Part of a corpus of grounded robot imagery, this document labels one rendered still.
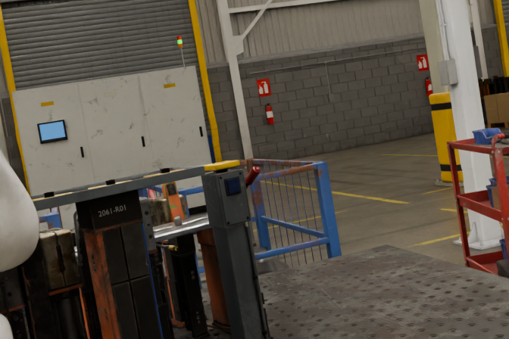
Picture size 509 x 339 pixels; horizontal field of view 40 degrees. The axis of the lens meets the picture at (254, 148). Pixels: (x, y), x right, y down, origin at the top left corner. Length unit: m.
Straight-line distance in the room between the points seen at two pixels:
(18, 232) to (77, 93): 8.45
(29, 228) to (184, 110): 8.63
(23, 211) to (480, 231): 4.74
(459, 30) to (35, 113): 5.73
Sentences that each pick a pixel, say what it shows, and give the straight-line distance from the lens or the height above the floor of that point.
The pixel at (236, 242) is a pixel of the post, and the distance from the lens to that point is 1.48.
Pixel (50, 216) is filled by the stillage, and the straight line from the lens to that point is 3.33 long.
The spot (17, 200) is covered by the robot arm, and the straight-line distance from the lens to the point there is 0.96.
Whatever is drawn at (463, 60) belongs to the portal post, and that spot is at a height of 1.36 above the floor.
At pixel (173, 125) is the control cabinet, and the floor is 1.24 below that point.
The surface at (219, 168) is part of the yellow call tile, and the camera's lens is 1.45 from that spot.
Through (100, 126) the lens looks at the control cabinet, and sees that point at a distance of 9.38.
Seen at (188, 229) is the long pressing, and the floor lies 1.00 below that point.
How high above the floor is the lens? 1.26
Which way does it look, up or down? 3 degrees down
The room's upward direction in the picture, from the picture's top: 9 degrees counter-clockwise
